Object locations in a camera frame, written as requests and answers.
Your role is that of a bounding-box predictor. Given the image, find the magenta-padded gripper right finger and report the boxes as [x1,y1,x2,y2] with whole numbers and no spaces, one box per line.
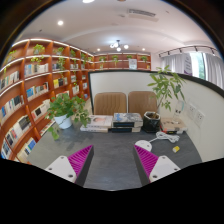
[132,144,182,187]

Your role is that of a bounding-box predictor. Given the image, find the tall plant in black pot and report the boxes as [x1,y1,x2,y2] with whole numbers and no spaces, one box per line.
[143,64,187,134]

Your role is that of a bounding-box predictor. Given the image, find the ceiling lamp with round bulbs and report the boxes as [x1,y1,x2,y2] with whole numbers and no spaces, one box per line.
[109,39,130,53]

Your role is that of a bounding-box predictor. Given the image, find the thick dark-spined book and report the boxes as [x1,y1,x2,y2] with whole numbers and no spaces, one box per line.
[110,125,142,134]

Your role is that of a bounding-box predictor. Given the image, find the leafy plant in white pot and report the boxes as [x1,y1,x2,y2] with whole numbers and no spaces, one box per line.
[44,93,92,141]

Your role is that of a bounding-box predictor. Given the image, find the recessed ceiling lights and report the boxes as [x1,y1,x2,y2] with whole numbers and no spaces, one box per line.
[56,0,148,54]

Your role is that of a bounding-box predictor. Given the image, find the coiled white power cable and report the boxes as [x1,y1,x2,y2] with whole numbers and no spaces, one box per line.
[148,130,181,144]

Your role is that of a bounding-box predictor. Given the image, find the white and purple banner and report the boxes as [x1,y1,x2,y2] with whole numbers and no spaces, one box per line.
[182,53,194,76]

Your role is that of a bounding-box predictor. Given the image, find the tan padded chair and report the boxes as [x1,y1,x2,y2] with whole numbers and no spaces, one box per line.
[127,90,158,118]
[93,92,128,117]

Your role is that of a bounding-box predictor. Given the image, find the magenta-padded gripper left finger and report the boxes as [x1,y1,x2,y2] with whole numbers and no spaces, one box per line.
[44,144,95,187]

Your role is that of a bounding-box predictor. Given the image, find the thick book with grey cover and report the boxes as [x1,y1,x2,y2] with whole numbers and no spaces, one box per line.
[112,112,144,128]

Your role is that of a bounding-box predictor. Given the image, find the thin white book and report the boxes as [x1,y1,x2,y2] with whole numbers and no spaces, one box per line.
[79,124,109,134]

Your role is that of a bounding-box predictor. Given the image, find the white book with picture cover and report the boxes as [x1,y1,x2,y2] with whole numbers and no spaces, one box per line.
[86,114,114,129]

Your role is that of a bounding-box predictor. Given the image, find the white sheer curtain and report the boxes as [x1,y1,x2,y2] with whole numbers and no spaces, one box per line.
[203,52,224,89]
[160,53,184,73]

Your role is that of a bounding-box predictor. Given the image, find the orange bookshelf unit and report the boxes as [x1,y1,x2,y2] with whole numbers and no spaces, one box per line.
[0,38,152,164]

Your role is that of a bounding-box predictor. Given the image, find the book with red black spine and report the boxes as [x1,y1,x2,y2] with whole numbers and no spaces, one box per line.
[161,128,186,135]

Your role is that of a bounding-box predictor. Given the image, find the black track light rail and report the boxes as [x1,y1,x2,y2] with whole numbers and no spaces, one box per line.
[158,44,218,58]

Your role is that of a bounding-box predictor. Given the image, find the white sign on shelf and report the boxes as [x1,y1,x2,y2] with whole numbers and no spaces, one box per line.
[128,58,138,70]

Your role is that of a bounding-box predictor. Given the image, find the ceiling air vent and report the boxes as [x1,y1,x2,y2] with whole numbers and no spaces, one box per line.
[126,8,159,23]

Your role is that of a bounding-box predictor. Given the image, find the white wall socket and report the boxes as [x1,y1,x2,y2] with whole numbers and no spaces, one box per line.
[186,103,197,120]
[194,109,206,128]

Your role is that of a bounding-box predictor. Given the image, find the clear acrylic sign holder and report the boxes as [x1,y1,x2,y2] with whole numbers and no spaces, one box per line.
[173,99,185,123]

